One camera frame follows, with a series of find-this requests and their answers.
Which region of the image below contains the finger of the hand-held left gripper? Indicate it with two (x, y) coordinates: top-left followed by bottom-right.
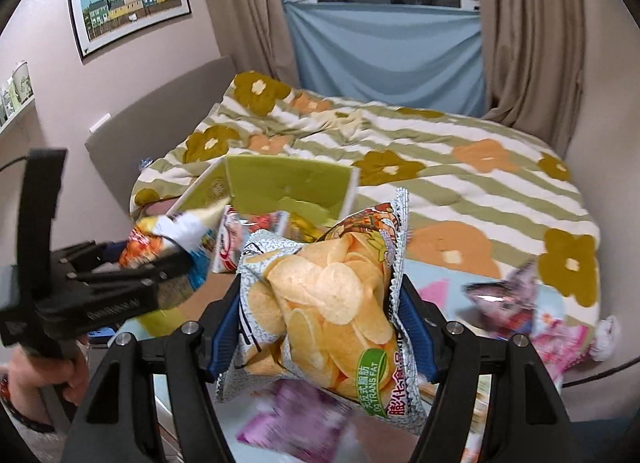
(57, 240), (124, 272)
(75, 249), (194, 292)

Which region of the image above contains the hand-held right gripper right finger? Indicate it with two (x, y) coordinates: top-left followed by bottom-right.
(387, 273), (586, 463)

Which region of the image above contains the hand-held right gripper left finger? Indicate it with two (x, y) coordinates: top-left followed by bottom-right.
(60, 275), (251, 463)

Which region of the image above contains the orange white snack bag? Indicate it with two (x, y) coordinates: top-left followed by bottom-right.
(119, 206), (226, 311)

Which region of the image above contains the purple cartoon snack bag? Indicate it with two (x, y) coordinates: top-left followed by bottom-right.
(462, 260), (543, 339)

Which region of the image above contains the potato chip bag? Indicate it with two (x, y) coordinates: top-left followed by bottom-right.
(215, 188), (428, 436)

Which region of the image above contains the pink white snack packet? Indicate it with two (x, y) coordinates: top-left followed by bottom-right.
(530, 313), (621, 389)

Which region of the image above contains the person's left hand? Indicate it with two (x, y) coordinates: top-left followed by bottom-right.
(10, 339), (92, 407)

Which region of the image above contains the red white snack packet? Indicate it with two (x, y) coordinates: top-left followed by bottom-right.
(212, 208), (291, 274)

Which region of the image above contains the yellow snack packet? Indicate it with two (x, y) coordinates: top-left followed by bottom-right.
(285, 213), (331, 244)

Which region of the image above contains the floral striped blanket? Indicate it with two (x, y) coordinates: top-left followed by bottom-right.
(129, 70), (601, 339)

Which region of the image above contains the grey headboard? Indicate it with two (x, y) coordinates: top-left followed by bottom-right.
(84, 56), (236, 214)

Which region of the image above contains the white green mug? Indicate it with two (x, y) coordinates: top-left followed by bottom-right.
(11, 61), (35, 105)
(0, 78), (18, 120)

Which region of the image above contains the dark blue cloth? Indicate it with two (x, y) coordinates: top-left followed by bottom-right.
(570, 420), (628, 463)

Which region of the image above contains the framed houses picture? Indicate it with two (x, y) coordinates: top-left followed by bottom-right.
(66, 0), (193, 61)

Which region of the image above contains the beige curtain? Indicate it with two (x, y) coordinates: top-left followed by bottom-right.
(192, 0), (301, 89)
(472, 0), (588, 154)

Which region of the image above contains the red beaded bracelet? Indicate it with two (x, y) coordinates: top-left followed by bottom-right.
(0, 375), (55, 435)

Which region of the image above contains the black cable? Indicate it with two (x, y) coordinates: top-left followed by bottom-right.
(560, 357), (632, 390)
(0, 156), (32, 175)

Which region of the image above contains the wall shelf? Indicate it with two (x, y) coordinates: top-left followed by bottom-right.
(0, 93), (37, 135)

